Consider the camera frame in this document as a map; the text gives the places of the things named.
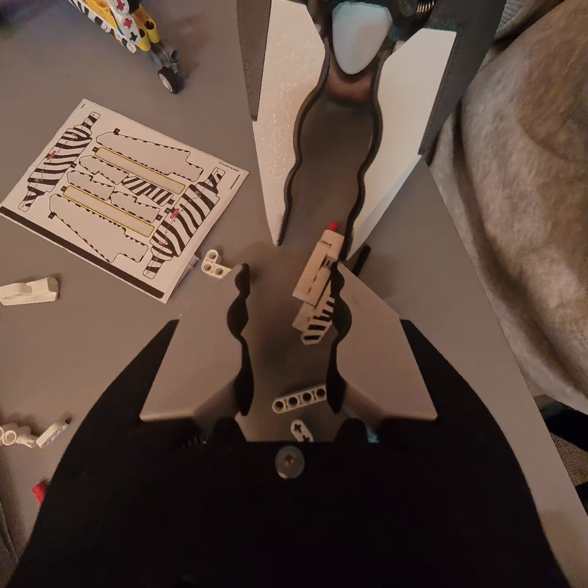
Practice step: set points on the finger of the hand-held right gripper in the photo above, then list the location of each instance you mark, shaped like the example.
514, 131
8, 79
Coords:
404, 115
285, 138

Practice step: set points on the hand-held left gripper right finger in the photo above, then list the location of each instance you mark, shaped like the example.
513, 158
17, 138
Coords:
381, 363

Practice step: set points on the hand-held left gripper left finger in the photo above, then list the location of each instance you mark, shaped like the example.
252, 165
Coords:
193, 367

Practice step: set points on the zebra striped lego panel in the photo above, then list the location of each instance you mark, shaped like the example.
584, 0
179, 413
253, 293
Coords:
317, 326

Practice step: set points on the white lego assembly red pin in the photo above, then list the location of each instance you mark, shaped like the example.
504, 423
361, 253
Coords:
321, 262

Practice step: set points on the white four-hole lego beam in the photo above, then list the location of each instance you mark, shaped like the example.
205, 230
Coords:
294, 402

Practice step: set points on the grey lego piece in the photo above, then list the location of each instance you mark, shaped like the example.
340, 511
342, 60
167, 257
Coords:
192, 265

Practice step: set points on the white angled lego beam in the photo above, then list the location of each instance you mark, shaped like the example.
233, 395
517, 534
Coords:
213, 266

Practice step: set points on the small white lego connector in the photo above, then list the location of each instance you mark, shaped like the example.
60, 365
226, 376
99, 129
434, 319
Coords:
301, 429

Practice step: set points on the yellow zebra lego model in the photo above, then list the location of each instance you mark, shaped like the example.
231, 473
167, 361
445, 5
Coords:
138, 32

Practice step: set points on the white curved lego piece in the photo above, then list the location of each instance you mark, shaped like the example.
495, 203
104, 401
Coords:
27, 291

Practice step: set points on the grey fluffy blanket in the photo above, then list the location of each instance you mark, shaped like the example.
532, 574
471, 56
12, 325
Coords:
528, 183

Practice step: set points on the zebra print sticker sheet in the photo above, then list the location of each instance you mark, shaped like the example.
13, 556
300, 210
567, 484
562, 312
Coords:
138, 183

